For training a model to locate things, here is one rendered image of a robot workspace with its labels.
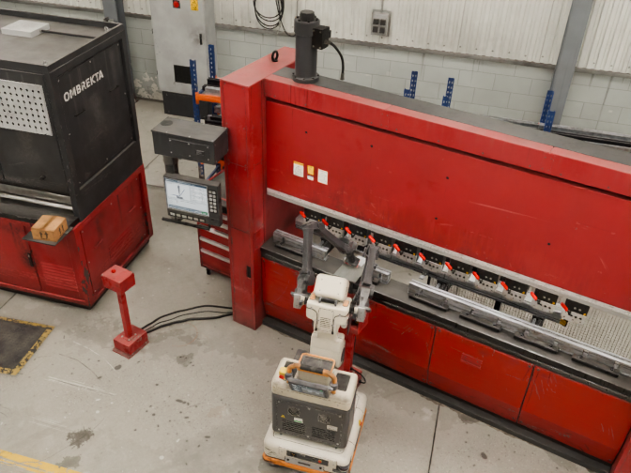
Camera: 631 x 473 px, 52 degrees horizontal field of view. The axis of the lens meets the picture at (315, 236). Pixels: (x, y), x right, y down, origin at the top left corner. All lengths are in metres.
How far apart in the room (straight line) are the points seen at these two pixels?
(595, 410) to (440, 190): 1.84
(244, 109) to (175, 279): 2.37
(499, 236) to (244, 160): 1.91
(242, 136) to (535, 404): 2.87
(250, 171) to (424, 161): 1.34
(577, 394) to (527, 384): 0.33
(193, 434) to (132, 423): 0.48
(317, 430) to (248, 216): 1.72
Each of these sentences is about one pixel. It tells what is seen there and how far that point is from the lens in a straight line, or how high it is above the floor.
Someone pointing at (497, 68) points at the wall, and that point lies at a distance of 8.67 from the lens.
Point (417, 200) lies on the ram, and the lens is 4.47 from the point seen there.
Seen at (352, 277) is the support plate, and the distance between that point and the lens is 4.83.
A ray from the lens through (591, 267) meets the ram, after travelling 4.35.
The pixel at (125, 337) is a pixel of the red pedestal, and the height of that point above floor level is 0.13.
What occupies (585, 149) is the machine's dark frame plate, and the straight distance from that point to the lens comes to 4.15.
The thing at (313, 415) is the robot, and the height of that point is 0.58.
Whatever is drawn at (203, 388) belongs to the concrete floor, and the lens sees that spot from 5.40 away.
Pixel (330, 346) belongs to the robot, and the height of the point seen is 0.85.
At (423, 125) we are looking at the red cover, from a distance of 4.20.
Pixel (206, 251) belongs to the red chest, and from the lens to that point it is 6.20.
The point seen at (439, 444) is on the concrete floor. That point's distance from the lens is 5.15.
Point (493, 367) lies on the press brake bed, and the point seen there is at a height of 0.60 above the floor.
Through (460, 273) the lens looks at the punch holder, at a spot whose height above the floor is 1.23.
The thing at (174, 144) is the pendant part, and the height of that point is 1.86.
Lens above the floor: 4.02
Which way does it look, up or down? 35 degrees down
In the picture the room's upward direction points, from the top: 2 degrees clockwise
